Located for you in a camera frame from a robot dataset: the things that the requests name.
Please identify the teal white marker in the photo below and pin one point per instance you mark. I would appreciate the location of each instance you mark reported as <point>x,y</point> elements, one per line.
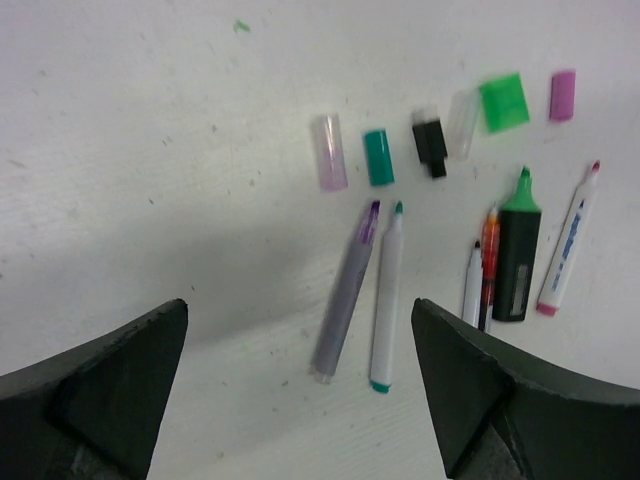
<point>381,364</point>

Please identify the black white marker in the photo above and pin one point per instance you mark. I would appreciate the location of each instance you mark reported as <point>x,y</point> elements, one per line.
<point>473,287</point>

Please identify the pink white marker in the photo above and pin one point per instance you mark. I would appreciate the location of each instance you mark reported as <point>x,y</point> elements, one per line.
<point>573,231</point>

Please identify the teal marker cap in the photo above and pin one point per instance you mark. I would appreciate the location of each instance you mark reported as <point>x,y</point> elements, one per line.
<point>378,156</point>

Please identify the clear purple pen cap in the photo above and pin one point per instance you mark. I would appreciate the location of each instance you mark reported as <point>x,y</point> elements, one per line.
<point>327,141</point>

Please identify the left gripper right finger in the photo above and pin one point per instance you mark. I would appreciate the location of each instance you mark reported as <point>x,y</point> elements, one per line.
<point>499,412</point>

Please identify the pink marker cap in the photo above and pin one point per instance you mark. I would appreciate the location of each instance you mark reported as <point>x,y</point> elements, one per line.
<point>562,96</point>

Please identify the black marker cap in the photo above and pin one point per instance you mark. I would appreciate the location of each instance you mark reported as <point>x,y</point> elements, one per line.
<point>429,139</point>

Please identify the green highlighter cap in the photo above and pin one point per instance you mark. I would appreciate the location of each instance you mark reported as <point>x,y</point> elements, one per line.
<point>504,103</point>

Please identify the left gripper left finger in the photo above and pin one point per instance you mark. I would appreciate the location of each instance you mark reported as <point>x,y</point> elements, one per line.
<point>94,411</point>

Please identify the orange clear pen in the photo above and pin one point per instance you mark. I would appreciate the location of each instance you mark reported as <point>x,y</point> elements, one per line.
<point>489,253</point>

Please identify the green black highlighter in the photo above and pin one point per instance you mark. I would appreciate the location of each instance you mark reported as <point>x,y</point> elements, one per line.
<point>520,219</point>

